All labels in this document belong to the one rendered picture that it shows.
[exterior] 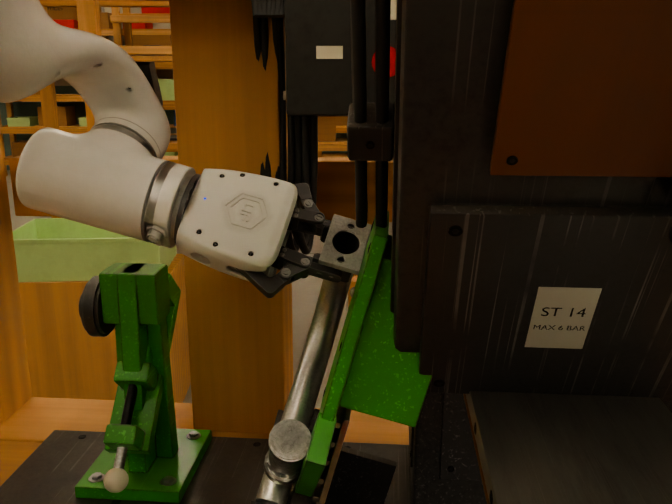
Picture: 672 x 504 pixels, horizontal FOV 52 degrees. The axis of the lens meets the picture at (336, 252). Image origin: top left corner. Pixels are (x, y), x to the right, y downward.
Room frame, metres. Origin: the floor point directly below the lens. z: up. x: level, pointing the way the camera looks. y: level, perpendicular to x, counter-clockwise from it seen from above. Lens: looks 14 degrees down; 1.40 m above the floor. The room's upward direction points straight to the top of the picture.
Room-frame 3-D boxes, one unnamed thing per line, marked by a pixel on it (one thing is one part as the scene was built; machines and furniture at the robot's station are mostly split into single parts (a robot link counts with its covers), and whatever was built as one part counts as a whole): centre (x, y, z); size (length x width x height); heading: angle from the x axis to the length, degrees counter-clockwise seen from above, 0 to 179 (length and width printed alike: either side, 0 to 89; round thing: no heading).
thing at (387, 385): (0.59, -0.05, 1.17); 0.13 x 0.12 x 0.20; 85
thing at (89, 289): (0.81, 0.29, 1.12); 0.07 x 0.03 x 0.08; 175
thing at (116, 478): (0.72, 0.25, 0.96); 0.06 x 0.03 x 0.06; 175
